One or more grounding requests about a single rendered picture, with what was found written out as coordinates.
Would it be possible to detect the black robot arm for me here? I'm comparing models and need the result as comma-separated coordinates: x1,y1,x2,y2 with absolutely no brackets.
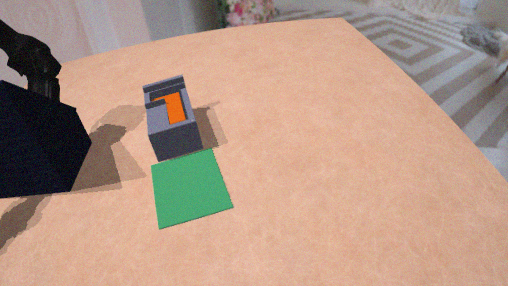
0,20,62,102

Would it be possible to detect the orange block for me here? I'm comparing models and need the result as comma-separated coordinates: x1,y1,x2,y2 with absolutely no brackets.
152,92,186,125

